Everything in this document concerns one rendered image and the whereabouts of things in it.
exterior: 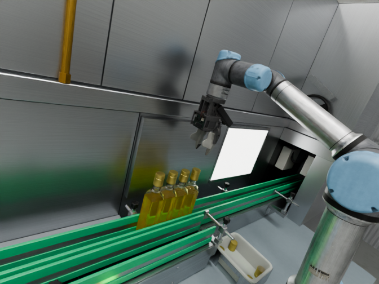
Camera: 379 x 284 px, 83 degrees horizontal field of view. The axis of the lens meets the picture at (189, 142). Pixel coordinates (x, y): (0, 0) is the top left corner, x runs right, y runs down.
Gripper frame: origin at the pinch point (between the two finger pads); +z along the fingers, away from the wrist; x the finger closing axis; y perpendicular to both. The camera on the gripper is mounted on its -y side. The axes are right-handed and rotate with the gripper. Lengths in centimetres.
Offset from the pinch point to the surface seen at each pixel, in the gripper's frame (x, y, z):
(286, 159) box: -10, -106, 16
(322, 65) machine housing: -10, -94, -52
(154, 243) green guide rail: 6.6, 16.6, 34.7
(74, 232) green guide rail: -3, 42, 29
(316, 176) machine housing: 16, -94, 14
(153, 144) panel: -11.8, 15.0, 3.6
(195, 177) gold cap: 1.4, 0.9, 11.8
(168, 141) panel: -11.9, 8.2, 2.4
